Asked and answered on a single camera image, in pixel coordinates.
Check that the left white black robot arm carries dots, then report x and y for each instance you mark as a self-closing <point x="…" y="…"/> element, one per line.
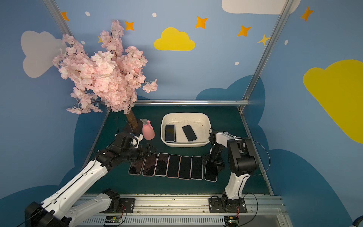
<point x="59" y="210"/>

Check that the green circuit board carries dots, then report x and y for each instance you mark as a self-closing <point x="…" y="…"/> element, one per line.
<point x="231" y="221"/>
<point x="113" y="220"/>

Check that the aluminium rail base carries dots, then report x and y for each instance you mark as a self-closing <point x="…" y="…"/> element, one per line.
<point x="191" y="209"/>

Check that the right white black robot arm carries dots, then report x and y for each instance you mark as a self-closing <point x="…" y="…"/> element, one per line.
<point x="242" y="163"/>

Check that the pink spray bottle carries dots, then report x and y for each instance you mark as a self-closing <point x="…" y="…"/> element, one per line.
<point x="147" y="129"/>

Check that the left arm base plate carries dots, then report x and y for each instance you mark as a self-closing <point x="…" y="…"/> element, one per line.
<point x="126" y="205"/>

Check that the pink cherry blossom tree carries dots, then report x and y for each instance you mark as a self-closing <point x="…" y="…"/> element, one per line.
<point x="110" y="77"/>

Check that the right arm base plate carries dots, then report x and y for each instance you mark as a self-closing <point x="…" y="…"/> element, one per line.
<point x="223" y="205"/>

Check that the black phone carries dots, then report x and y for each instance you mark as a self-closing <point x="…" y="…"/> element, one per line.
<point x="197" y="168"/>
<point x="170" y="133"/>
<point x="189" y="133"/>
<point x="211" y="171"/>

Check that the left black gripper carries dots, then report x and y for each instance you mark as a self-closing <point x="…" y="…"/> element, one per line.
<point x="141" y="152"/>

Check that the white plastic storage box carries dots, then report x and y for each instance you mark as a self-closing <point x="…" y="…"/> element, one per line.
<point x="199" y="122"/>

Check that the white case phone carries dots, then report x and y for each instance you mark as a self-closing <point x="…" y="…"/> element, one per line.
<point x="162" y="164"/>

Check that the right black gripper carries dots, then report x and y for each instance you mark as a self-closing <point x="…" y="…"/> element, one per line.
<point x="213" y="161"/>

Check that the left green circuit board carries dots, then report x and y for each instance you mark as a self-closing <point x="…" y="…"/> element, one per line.
<point x="113" y="220"/>

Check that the right green circuit board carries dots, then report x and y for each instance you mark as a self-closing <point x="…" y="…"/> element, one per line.
<point x="231" y="221"/>

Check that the pink case phone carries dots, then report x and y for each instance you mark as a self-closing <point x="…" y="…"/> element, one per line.
<point x="185" y="168"/>
<point x="173" y="166"/>

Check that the pink back phone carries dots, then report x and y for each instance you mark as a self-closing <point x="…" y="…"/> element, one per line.
<point x="136" y="167"/>

